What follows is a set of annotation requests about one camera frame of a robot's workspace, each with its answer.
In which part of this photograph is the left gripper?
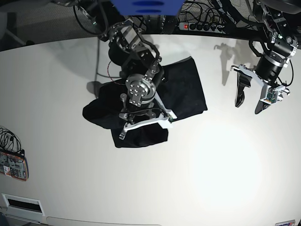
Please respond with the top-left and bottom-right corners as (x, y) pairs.
(235, 53), (289, 114)

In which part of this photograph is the black T-shirt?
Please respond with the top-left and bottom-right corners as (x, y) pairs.
(82, 57), (207, 148)

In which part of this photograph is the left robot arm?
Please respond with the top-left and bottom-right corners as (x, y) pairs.
(231, 0), (301, 114)

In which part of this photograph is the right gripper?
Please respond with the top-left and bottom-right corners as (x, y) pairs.
(119, 93), (169, 127)

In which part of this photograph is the black box under stool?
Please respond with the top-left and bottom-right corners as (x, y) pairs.
(161, 16), (178, 34)

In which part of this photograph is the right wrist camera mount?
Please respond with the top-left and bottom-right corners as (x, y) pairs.
(119, 92), (178, 140)

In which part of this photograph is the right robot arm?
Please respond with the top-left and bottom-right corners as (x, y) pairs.
(53, 0), (176, 131)

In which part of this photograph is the blue plastic stool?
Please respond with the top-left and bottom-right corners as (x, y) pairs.
(111, 0), (184, 16)

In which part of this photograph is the sticker card at edge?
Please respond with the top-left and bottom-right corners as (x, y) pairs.
(275, 220), (296, 226)

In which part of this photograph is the orange printed pouch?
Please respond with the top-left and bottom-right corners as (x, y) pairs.
(0, 150), (29, 181)

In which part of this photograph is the grey office chair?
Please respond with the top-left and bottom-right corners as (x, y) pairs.
(0, 12), (26, 51)

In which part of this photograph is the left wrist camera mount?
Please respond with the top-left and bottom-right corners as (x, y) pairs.
(231, 65), (290, 105)

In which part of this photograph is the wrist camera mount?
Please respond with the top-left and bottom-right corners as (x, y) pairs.
(231, 65), (290, 105)
(119, 92), (178, 140)

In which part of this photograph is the white power strip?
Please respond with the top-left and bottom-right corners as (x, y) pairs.
(178, 22), (225, 34)

